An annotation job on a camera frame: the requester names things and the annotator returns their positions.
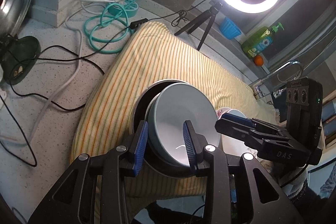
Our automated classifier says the teal cable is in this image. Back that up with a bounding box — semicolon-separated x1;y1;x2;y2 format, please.
83;0;200;54

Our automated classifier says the green dish soap bottle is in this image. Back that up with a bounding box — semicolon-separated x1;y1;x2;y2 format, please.
241;22;284;59

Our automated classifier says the dark green dish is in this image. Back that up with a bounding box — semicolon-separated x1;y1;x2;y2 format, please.
1;34;41;85

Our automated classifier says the chrome faucet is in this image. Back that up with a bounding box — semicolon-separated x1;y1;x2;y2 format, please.
249;60;304;100

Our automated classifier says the light blue rimmed bowl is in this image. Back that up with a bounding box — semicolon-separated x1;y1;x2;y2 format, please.
146;82;222;167

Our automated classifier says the yellow striped cloth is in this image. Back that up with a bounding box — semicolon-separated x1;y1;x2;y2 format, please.
69;21;279;224

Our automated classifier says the orange fruit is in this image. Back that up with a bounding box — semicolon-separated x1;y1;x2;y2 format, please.
253;55;264;67

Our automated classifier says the white cable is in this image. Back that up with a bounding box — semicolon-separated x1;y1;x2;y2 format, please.
0;0;124;146

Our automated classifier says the black cable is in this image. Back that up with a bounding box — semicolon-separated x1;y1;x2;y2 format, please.
0;0;219;168

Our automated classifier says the white plate with leaf pattern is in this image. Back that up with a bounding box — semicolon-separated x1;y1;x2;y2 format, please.
216;107;257;157

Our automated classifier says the red steel bowl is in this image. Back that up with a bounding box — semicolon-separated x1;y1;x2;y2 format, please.
129;79;193;179

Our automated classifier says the black tripod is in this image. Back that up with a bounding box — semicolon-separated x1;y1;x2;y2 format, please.
174;2;223;51

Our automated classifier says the teal power strip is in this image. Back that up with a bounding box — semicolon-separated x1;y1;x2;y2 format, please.
108;0;139;18

